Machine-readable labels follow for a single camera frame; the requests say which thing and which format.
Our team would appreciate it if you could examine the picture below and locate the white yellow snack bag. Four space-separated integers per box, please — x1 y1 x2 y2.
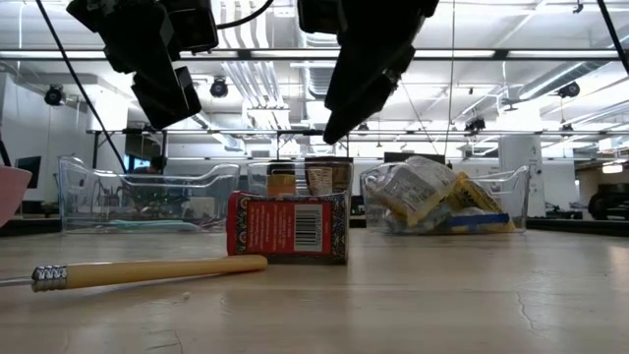
372 155 459 228

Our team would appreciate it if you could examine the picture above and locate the pink bowl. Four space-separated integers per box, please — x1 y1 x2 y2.
0 165 33 228

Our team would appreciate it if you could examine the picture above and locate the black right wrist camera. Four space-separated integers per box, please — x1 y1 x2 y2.
296 0 346 36

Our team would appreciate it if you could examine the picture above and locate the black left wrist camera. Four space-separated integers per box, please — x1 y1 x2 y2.
160 0 221 56

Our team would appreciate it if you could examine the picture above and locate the brown spice jar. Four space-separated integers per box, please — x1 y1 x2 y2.
303 155 355 198

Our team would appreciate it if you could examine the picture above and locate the blue snack bag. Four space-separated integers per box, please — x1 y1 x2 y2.
441 210 512 231

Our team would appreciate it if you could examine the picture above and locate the black monitor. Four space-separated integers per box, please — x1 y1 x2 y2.
382 150 453 166
14 154 44 191

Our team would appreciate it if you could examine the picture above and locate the black overhead frame bar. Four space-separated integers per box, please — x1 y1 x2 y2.
0 47 629 63

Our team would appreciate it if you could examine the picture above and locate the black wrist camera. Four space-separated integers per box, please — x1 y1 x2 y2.
160 0 221 56
296 0 346 36

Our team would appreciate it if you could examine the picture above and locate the thin hanging cable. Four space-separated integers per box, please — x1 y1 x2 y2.
442 0 457 159

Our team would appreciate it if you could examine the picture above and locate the person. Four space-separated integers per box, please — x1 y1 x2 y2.
132 154 169 176

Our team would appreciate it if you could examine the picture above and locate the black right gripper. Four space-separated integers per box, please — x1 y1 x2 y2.
321 0 442 147

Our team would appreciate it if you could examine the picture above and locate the orange spice jar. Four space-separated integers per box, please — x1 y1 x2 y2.
266 160 299 198

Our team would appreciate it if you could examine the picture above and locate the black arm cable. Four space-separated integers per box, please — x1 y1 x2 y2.
596 0 629 78
32 0 128 173

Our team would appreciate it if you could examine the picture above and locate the wooden handled metal spoon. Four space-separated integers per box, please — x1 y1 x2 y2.
0 254 269 295

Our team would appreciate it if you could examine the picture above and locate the silver ventilation duct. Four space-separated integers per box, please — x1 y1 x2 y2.
293 29 345 102

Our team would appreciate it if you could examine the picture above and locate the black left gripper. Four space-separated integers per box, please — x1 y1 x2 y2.
65 0 203 133

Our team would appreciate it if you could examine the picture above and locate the black background rig frame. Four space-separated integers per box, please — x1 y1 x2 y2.
86 125 352 199

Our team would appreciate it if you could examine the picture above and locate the gold red spice tin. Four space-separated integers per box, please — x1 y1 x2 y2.
225 190 351 266

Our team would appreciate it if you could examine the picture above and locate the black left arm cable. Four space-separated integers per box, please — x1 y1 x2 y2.
32 0 128 173

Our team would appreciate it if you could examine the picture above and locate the monitor with blue screen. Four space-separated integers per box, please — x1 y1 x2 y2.
121 131 167 179

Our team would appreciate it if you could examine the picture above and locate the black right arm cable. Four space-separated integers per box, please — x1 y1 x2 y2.
596 0 629 78

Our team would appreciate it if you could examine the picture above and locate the black table frame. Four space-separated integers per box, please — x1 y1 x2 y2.
0 215 629 238

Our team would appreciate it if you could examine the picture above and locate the clear plastic bin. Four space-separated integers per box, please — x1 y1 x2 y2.
57 155 243 235
359 163 533 236
245 159 356 198

